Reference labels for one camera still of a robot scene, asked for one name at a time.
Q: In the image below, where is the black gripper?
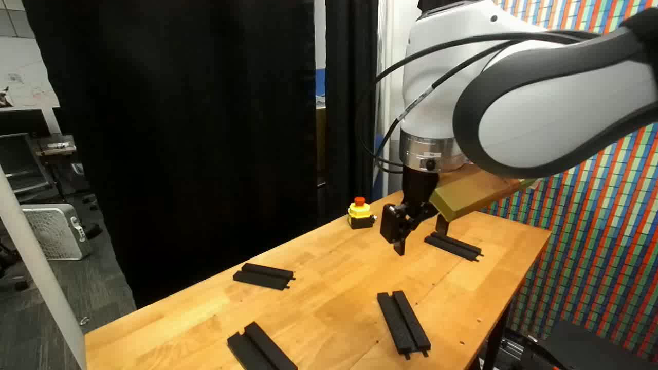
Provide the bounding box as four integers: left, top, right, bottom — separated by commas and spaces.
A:
378, 165, 453, 256

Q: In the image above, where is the black grooved track piece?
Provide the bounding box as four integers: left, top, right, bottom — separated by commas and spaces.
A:
375, 289, 435, 361
421, 229, 485, 262
226, 321, 300, 370
231, 260, 298, 292

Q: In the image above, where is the yellow emergency stop button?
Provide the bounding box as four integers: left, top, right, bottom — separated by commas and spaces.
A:
346, 195, 378, 229

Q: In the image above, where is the black box white label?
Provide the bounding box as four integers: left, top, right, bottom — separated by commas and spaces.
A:
490, 326, 543, 370

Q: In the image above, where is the black equipment case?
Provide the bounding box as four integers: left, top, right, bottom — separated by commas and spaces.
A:
542, 318, 658, 370

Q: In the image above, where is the silver computer case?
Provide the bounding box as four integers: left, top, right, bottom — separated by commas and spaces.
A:
21, 200, 92, 262

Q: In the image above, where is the white board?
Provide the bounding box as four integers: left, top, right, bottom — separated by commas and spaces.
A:
0, 37, 62, 110

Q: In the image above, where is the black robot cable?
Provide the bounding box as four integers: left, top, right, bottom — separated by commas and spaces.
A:
370, 26, 598, 173

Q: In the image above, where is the multicoloured patterned wall panel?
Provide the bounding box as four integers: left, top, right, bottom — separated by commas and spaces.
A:
472, 0, 658, 366

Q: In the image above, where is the white frame beam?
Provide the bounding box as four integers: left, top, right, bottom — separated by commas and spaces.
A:
377, 0, 421, 200

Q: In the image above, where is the white slanted post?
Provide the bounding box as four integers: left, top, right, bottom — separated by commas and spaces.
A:
0, 166, 88, 370

